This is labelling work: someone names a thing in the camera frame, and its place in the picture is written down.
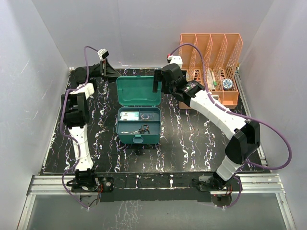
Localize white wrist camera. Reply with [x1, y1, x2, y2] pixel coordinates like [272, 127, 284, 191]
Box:
[167, 55, 183, 68]
[97, 49, 109, 61]

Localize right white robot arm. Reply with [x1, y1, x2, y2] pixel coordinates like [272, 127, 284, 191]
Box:
[153, 63, 260, 190]

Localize white tube in organizer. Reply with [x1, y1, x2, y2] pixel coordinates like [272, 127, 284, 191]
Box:
[207, 69, 217, 91]

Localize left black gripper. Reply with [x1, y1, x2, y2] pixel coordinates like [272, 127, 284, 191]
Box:
[88, 59, 124, 83]

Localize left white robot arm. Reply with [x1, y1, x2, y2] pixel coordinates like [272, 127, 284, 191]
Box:
[60, 58, 121, 192]

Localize round blue white tin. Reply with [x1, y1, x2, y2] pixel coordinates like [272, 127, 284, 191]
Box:
[222, 78, 234, 91]

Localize black handled scissors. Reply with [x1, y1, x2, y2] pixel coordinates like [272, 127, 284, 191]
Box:
[121, 124, 150, 134]

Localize clear bag with rubber bands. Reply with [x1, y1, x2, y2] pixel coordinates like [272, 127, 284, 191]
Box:
[140, 113, 153, 121]

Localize blue divided tray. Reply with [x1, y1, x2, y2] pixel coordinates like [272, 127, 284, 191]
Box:
[117, 107, 161, 135]

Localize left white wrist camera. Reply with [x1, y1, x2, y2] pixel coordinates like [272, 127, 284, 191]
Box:
[97, 49, 109, 61]

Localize teal white small box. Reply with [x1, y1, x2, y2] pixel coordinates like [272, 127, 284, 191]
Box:
[212, 95, 220, 104]

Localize orange file organizer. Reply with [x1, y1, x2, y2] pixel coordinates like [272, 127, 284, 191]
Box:
[178, 34, 243, 109]

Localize white blue bandage box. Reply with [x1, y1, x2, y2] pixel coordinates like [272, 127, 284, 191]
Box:
[119, 111, 140, 121]

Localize green medicine kit box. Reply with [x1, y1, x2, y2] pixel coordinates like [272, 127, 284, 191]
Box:
[116, 76, 162, 144]

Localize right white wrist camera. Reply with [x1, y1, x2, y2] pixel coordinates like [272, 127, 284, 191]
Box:
[167, 55, 183, 68]

